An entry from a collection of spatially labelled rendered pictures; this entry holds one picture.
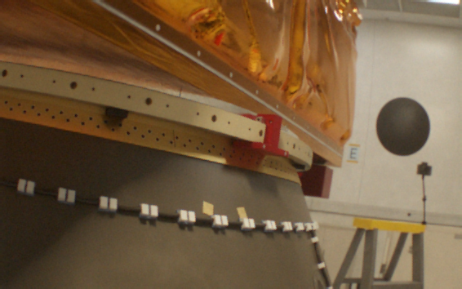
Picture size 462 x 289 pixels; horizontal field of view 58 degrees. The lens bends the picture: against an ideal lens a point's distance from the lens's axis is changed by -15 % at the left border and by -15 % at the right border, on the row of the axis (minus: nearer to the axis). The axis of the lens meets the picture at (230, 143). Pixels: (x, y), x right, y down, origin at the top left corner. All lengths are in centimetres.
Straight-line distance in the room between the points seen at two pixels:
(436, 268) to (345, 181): 450
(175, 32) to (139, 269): 44
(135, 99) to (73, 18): 30
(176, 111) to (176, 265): 30
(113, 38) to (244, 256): 52
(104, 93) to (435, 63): 830
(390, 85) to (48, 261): 834
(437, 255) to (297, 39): 336
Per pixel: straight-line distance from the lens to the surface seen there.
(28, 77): 93
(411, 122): 868
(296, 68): 144
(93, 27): 74
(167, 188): 94
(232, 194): 105
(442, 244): 451
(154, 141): 98
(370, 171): 861
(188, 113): 98
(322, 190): 213
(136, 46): 82
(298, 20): 147
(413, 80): 888
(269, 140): 113
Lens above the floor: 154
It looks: 6 degrees up
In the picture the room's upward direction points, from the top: 9 degrees clockwise
